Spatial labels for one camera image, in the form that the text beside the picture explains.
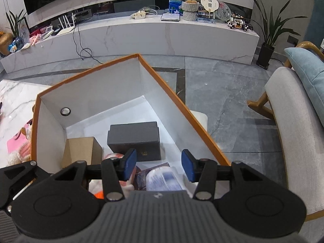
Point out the illustrated card box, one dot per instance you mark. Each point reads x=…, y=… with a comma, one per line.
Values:
x=141, y=179

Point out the blue flat box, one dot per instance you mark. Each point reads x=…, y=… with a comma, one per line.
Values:
x=205, y=19

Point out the tall potted plant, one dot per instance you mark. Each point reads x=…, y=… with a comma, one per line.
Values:
x=270, y=30

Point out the white plush pink striped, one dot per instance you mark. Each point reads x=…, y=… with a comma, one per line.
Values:
x=126, y=185

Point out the orange cardboard box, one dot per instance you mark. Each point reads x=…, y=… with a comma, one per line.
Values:
x=101, y=101

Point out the patterned round fan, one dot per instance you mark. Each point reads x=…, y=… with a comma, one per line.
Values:
x=224, y=11

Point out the white power strip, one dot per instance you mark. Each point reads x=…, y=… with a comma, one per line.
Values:
x=138, y=15

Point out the white round paper fan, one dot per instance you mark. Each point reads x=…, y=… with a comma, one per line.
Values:
x=209, y=3

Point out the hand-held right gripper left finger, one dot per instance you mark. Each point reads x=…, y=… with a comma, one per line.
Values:
x=129, y=163

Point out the pink toy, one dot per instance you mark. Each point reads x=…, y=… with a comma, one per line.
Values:
x=35, y=40

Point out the small white device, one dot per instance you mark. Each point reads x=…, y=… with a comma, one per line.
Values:
x=47, y=32

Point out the cream pink crochet doll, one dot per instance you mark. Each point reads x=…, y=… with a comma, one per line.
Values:
x=21, y=154

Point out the brown cardboard box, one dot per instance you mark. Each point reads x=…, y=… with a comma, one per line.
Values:
x=81, y=151

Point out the pink card wallet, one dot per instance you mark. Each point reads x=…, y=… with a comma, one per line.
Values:
x=15, y=143

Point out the black picture frame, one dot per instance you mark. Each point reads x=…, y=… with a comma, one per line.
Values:
x=24, y=31

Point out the grey laptop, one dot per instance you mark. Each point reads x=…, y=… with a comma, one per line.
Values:
x=170, y=17

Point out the white cream tube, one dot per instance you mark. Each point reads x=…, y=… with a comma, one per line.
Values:
x=162, y=179

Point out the orange crochet ball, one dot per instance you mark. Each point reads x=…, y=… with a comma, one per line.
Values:
x=100, y=195

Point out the small green plant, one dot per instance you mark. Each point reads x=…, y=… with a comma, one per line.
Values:
x=15, y=22

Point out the white router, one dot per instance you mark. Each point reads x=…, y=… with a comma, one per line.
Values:
x=66, y=27

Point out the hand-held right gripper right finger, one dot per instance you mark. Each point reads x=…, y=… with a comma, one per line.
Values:
x=188, y=165

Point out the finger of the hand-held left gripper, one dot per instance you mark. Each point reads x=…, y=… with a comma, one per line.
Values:
x=30, y=172

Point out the light blue cushion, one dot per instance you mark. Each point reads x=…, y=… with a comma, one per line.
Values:
x=308, y=73

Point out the beige wooden armchair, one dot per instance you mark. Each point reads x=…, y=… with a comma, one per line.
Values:
x=296, y=131

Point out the white marble tv console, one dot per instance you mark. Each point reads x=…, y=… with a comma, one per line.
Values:
x=139, y=38

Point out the black white toy car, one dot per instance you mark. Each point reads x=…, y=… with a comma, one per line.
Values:
x=239, y=24

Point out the dark grey gift box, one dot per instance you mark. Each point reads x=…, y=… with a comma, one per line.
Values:
x=134, y=139

